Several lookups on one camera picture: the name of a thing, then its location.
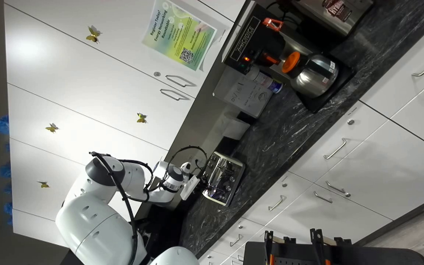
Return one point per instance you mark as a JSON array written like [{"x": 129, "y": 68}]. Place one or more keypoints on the yellow butterfly sticker right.
[{"x": 142, "y": 118}]

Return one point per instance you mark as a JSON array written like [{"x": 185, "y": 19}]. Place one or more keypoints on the steel coffee carafe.
[{"x": 312, "y": 75}]

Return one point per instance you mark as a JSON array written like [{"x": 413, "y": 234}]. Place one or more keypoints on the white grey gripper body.
[{"x": 189, "y": 183}]

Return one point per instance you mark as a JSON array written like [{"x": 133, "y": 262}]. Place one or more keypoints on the green paper poster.
[{"x": 179, "y": 34}]

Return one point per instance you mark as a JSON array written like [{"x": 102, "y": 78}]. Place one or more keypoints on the yellow butterfly sticker middle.
[{"x": 52, "y": 127}]

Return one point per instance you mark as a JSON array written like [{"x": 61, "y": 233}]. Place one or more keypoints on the black cart with clamps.
[{"x": 288, "y": 251}]

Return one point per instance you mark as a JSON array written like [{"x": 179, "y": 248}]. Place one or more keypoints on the white box stack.
[{"x": 247, "y": 92}]

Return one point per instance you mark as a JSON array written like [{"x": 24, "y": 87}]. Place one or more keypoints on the yellow butterfly sticker bottom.
[{"x": 44, "y": 184}]

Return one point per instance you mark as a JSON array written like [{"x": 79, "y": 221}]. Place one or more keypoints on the white cabinets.
[
  {"x": 92, "y": 92},
  {"x": 366, "y": 172}
]

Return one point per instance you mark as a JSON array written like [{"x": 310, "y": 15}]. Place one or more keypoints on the white upper cabinets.
[{"x": 92, "y": 92}]

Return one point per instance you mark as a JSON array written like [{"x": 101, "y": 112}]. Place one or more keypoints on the silver appliance top right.
[{"x": 338, "y": 15}]

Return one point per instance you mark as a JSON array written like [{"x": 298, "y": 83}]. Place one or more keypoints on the white lower cabinets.
[{"x": 366, "y": 172}]

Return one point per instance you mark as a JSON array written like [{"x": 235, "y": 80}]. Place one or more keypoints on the black coffee maker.
[{"x": 264, "y": 40}]

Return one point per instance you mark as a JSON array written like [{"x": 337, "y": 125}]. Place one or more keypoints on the silver toaster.
[{"x": 223, "y": 177}]

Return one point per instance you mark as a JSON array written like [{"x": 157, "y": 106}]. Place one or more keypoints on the yellow butterfly sticker top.
[{"x": 94, "y": 34}]

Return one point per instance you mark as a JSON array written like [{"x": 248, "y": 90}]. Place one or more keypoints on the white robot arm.
[{"x": 97, "y": 218}]

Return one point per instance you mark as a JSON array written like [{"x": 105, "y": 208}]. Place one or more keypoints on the yellow butterfly sticker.
[
  {"x": 52, "y": 127},
  {"x": 44, "y": 184},
  {"x": 142, "y": 118},
  {"x": 94, "y": 34}
]

